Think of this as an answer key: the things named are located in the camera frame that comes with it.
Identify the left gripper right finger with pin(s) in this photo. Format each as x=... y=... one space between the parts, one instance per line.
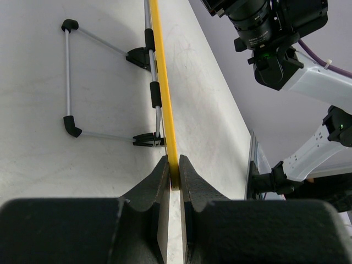
x=216 y=229

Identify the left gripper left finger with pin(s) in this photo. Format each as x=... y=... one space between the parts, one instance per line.
x=132 y=228

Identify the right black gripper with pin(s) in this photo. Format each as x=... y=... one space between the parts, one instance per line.
x=269 y=23

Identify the yellow-framed whiteboard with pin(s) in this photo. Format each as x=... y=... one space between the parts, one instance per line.
x=168 y=123

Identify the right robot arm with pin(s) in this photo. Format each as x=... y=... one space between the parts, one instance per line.
x=299 y=103

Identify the aluminium mounting rail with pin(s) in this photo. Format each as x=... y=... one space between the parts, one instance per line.
x=257 y=164

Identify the wire easel stand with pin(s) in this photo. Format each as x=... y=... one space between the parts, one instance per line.
x=111 y=92

